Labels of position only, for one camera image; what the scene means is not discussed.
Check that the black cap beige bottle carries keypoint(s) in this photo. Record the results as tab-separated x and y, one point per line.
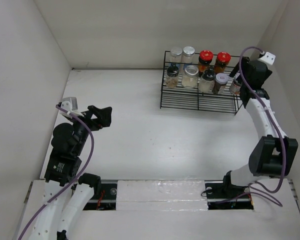
172	76

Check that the white lid dark jar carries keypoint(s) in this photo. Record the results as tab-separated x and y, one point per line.
235	86

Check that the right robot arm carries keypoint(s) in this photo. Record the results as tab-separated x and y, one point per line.
274	153

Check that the glass jar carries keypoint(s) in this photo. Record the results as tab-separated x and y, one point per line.
190	76

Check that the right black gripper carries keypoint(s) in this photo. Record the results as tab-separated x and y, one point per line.
245	63

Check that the red lid sauce jar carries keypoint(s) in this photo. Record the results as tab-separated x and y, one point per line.
204	60
221	62

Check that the black wire rack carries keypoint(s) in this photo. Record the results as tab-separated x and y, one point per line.
183	98

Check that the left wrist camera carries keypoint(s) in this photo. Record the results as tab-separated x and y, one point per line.
70	105

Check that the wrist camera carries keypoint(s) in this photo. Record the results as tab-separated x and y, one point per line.
70	105
267	58

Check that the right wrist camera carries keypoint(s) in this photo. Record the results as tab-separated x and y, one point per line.
267	58

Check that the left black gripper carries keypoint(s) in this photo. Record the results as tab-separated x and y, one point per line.
103	115

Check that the silver lid spice shaker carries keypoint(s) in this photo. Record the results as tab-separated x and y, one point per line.
175	56

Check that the metal mounting rail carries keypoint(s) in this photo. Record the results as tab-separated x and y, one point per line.
106	199

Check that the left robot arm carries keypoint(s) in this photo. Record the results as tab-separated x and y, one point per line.
67	187

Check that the black cap white bottle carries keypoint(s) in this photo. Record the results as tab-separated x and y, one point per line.
207	80

